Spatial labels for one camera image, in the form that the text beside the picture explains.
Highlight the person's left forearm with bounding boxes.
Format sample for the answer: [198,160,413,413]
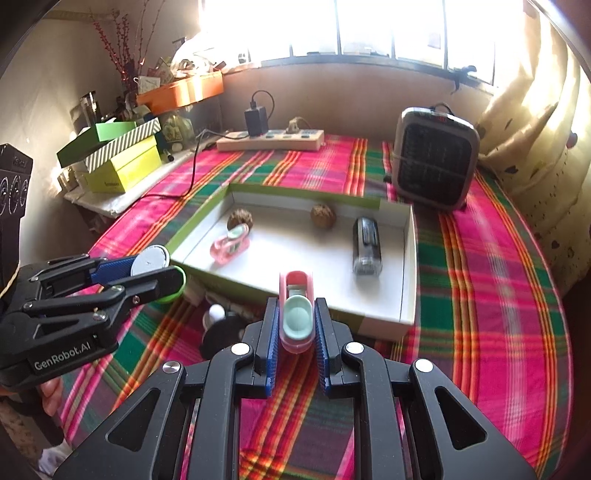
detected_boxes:
[0,392,65,450]

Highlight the black bike light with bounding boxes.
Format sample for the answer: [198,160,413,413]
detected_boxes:
[352,216,384,277]

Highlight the grey space heater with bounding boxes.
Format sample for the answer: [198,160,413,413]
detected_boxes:
[392,106,481,212]

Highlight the black charger with cable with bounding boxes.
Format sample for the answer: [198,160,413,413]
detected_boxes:
[147,89,274,200]

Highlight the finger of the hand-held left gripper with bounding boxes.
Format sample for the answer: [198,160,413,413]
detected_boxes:
[18,255,139,303]
[0,265,183,360]

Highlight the person's left hand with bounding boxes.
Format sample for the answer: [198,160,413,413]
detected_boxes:
[41,376,63,415]

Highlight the pile of paper packets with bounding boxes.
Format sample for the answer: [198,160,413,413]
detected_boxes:
[139,34,232,86]

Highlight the pink green plaid blanket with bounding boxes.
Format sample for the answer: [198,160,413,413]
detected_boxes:
[58,134,573,480]

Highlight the clear jar green label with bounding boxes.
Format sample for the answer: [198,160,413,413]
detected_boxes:
[161,113,194,151]

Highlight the black window latch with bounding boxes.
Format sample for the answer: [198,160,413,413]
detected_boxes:
[450,65,478,93]

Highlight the pink mint clip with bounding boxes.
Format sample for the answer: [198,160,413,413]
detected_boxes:
[278,270,317,355]
[210,224,252,265]

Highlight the yellow-green box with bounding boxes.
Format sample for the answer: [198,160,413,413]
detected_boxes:
[74,135,162,193]

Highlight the yellow rubber band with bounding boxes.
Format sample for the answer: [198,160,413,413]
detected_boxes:
[0,263,24,298]

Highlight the white side table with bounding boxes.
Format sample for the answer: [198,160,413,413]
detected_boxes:
[62,148,204,217]

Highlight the green white cardboard box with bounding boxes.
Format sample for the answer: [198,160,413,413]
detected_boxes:
[165,182,417,340]

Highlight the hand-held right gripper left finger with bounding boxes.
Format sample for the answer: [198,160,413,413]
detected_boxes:
[53,298,282,480]

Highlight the brown walnut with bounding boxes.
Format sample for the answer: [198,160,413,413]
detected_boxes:
[310,203,337,228]
[227,209,254,232]

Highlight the orange box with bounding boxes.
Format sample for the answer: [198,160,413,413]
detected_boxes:
[136,70,225,115]

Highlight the green box lid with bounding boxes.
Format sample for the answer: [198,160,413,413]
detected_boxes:
[56,121,139,169]

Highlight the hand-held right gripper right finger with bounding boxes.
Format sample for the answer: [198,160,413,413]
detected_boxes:
[314,298,539,480]

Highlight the white round gadget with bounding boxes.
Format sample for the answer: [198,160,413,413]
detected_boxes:
[130,246,187,304]

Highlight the red berry branches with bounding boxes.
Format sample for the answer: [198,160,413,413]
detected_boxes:
[90,9,153,93]

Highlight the black round disc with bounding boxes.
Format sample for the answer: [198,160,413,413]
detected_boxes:
[202,310,259,358]

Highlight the cream heart print curtain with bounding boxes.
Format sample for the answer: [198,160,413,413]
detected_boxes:
[475,0,591,296]

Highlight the beige power strip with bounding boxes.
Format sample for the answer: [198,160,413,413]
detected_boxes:
[216,128,325,152]

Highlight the window frame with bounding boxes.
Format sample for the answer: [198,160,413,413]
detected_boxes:
[198,0,522,88]

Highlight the striped box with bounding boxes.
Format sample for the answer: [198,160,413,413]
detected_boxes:
[85,117,162,172]

